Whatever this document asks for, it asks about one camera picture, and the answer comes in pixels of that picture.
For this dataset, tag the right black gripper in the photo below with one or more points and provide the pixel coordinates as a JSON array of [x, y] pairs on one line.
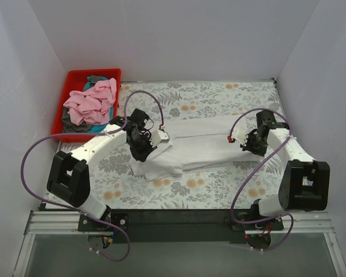
[[254, 146]]

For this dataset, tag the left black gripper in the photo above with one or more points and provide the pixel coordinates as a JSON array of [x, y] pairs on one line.
[[142, 150]]

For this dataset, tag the white t shirt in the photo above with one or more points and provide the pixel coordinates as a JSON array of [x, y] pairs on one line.
[[194, 143]]

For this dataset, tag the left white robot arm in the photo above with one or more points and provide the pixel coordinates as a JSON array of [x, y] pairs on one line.
[[69, 177]]

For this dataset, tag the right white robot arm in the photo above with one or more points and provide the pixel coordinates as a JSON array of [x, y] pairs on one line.
[[305, 182]]

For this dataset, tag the floral table mat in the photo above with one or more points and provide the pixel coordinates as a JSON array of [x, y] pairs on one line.
[[214, 187]]

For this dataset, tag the pink t shirt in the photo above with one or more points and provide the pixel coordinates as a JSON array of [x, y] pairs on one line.
[[93, 105]]

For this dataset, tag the grey t shirt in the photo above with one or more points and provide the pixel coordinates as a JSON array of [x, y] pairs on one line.
[[68, 126]]

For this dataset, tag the teal t shirt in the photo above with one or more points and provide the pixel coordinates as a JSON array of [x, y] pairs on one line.
[[88, 85]]

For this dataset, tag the red plastic bin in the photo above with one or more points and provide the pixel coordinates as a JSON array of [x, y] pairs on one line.
[[76, 80]]

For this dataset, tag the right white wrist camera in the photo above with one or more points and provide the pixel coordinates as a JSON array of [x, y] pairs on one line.
[[238, 134]]

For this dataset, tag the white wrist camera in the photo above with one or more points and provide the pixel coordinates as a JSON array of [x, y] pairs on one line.
[[158, 136], [238, 134]]

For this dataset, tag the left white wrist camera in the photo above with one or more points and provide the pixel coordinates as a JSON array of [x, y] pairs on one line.
[[158, 136]]

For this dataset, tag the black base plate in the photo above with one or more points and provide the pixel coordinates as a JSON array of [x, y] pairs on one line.
[[190, 225]]

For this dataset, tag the aluminium rail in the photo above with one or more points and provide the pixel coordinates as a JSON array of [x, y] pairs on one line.
[[63, 222]]

